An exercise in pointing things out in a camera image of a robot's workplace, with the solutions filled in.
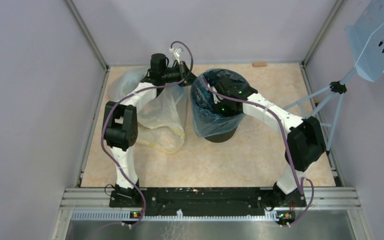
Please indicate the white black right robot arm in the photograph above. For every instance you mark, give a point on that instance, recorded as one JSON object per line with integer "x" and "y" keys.
{"x": 302, "y": 137}

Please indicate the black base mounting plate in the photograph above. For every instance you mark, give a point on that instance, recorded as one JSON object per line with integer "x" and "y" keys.
{"x": 205, "y": 201}

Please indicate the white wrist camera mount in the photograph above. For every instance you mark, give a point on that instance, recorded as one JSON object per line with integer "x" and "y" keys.
{"x": 216, "y": 100}
{"x": 176, "y": 53}

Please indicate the small tan wooden block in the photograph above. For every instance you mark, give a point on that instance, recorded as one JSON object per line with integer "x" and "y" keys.
{"x": 259, "y": 64}

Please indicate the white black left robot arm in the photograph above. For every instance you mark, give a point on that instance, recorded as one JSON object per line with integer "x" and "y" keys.
{"x": 120, "y": 122}

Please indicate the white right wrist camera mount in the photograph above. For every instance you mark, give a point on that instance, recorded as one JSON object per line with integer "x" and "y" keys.
{"x": 216, "y": 100}

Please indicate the white toothed cable rail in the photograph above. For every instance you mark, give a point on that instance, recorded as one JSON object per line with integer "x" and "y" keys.
{"x": 132, "y": 216}

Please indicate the blue plastic trash bag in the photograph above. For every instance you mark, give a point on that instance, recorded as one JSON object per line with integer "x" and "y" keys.
{"x": 206, "y": 121}

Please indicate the black ribbed trash bin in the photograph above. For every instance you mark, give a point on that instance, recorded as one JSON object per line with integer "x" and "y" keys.
{"x": 219, "y": 137}

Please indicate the perforated light blue metal panel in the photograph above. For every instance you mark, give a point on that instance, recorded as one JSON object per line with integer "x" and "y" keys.
{"x": 365, "y": 35}

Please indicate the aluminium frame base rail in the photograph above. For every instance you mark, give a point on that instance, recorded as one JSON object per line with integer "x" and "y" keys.
{"x": 331, "y": 213}

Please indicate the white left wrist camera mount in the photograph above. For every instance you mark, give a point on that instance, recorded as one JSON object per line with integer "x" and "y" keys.
{"x": 176, "y": 53}

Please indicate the light blue tripod stand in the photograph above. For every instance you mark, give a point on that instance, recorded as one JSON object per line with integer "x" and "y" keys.
{"x": 335, "y": 88}

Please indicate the large translucent yellowish trash bag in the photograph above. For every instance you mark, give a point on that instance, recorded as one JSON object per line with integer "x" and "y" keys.
{"x": 161, "y": 122}

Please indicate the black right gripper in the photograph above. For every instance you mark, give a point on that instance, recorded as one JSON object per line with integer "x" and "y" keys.
{"x": 217, "y": 105}

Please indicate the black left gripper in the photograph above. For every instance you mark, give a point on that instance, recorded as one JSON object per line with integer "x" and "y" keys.
{"x": 185, "y": 74}

